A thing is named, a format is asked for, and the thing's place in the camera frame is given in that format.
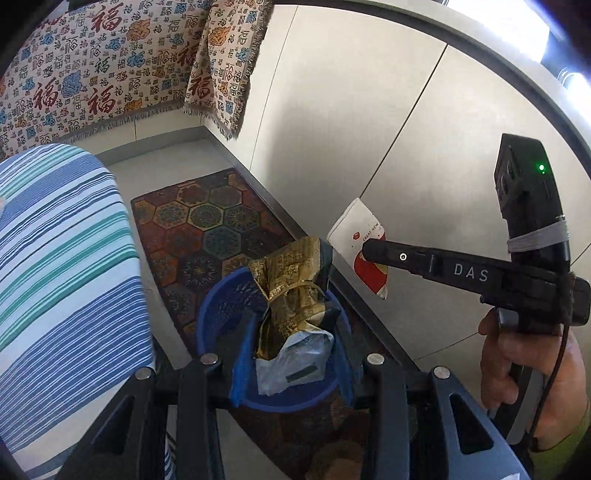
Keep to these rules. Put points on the blue plastic basket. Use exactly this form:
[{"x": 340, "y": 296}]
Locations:
[{"x": 221, "y": 300}]

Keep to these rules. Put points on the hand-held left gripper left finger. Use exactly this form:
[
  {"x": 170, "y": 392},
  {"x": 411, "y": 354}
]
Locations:
[{"x": 242, "y": 369}]

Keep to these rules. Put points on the person's right hand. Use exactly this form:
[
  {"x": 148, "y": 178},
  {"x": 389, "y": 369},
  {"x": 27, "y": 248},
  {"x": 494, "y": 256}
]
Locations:
[{"x": 494, "y": 369}]

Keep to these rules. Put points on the gold black snack wrapper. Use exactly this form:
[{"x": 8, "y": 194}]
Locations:
[{"x": 291, "y": 286}]

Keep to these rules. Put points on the printed fringed blanket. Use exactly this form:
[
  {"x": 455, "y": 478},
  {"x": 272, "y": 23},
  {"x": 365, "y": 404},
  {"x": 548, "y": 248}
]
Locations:
[
  {"x": 92, "y": 69},
  {"x": 231, "y": 55}
]

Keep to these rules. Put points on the hexagon patterned rug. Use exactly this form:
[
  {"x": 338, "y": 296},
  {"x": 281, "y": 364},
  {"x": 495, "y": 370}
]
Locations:
[{"x": 203, "y": 221}]

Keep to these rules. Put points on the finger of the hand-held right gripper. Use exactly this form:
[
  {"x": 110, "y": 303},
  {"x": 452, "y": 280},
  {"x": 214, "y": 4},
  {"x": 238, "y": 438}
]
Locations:
[{"x": 397, "y": 257}]

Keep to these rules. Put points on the striped tablecloth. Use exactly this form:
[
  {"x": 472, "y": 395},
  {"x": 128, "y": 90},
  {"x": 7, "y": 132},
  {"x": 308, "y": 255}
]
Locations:
[{"x": 64, "y": 277}]

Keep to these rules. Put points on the person's right forearm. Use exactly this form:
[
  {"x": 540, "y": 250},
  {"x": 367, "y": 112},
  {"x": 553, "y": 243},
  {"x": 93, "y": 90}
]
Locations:
[{"x": 568, "y": 454}]

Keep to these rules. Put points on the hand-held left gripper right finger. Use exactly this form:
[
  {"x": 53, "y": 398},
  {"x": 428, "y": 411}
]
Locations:
[{"x": 346, "y": 364}]

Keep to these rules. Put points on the white and red packet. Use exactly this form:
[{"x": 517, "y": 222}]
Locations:
[{"x": 353, "y": 226}]

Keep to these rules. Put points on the clear plastic bag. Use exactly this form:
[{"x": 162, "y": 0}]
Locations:
[{"x": 300, "y": 355}]

